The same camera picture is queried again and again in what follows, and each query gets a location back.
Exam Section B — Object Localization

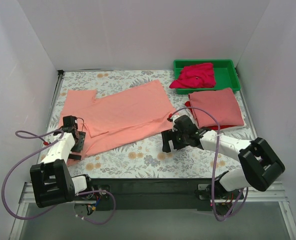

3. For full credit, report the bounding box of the folded red t shirt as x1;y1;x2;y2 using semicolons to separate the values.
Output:
184;101;240;131

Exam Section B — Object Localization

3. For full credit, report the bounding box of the green plastic tray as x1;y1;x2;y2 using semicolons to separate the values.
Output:
173;59;241;95

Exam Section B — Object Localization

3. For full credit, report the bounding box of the folded dusty pink t shirt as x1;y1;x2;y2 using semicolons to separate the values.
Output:
188;88;245;128

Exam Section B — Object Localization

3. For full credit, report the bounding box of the floral patterned table mat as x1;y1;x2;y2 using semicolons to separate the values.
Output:
34;69;266;180

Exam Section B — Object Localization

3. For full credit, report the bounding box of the salmon pink t shirt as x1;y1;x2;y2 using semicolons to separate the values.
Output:
60;80;175;159

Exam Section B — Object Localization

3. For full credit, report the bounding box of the aluminium front rail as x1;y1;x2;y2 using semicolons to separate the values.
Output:
9;181;296;240

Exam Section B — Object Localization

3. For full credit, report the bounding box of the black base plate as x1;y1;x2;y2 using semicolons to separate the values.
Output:
31;174;274;212

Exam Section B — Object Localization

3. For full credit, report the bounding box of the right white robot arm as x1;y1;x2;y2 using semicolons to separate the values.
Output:
161;115;286;199

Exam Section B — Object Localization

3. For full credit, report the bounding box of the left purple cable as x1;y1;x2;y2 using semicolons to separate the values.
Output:
1;129;117;225

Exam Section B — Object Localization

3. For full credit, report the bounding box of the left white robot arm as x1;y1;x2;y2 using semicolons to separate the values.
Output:
30;115;95;208

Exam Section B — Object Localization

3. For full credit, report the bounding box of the crimson crumpled t shirt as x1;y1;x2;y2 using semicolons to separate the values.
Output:
169;62;216;89

